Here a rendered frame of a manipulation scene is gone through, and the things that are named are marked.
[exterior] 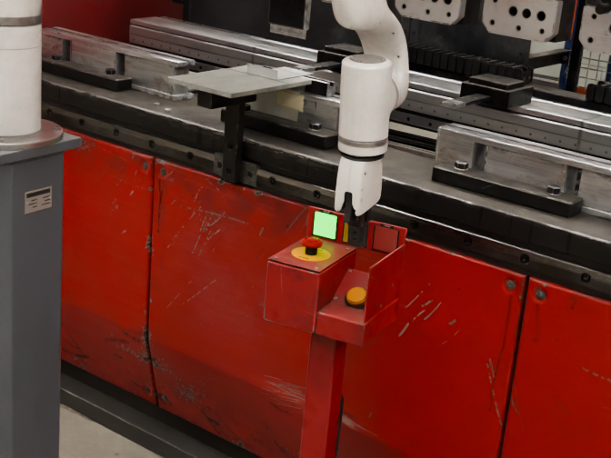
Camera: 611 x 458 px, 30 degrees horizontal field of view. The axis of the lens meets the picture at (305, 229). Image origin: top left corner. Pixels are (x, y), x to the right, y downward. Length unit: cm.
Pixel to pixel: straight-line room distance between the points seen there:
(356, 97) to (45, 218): 54
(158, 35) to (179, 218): 68
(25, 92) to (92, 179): 102
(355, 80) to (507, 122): 73
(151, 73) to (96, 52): 19
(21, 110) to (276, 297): 56
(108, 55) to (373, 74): 118
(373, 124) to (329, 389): 53
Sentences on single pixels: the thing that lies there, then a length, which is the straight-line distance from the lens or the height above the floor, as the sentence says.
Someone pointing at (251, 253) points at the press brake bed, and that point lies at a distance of 252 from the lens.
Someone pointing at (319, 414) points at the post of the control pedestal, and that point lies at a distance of 216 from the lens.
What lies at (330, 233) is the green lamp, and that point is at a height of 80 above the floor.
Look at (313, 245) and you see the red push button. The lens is 205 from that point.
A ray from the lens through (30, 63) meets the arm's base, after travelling 185.
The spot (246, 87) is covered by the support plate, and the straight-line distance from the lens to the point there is 236.
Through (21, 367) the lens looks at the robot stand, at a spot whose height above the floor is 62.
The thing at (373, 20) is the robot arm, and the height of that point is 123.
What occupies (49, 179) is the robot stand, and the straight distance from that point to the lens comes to 189.
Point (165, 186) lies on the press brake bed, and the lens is 266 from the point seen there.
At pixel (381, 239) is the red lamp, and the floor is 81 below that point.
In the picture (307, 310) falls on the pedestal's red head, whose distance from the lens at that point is 203.
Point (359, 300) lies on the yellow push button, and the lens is 205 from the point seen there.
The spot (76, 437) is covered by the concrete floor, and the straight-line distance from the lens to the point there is 302.
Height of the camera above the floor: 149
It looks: 19 degrees down
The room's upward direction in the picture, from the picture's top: 5 degrees clockwise
